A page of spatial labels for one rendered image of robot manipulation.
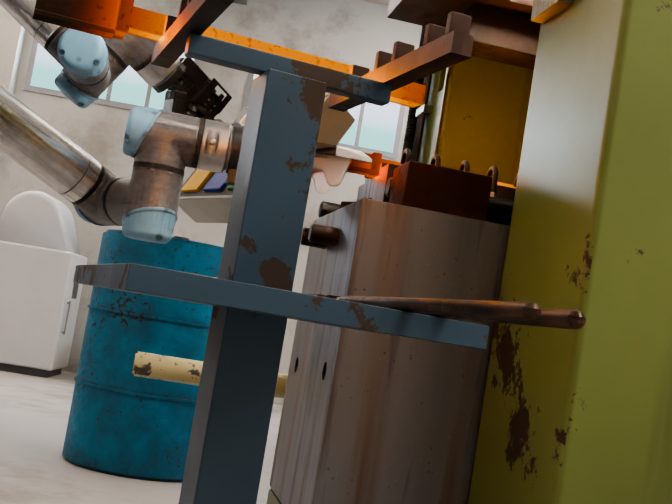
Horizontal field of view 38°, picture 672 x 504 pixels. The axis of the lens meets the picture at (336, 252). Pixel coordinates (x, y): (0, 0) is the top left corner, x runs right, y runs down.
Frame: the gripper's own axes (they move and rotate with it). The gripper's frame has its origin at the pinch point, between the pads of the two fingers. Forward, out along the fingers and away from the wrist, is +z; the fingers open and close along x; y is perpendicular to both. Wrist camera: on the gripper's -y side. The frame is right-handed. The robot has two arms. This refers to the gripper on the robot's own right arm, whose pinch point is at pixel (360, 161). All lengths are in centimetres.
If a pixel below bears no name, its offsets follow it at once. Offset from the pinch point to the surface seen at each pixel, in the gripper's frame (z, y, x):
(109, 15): -37, -2, 43
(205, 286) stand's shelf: -24, 24, 73
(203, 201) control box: -20, 5, -55
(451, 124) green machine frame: 18.5, -12.8, -18.3
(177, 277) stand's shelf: -26, 24, 73
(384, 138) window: 158, -153, -718
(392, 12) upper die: 2.9, -27.0, -8.9
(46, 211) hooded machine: -115, -29, -656
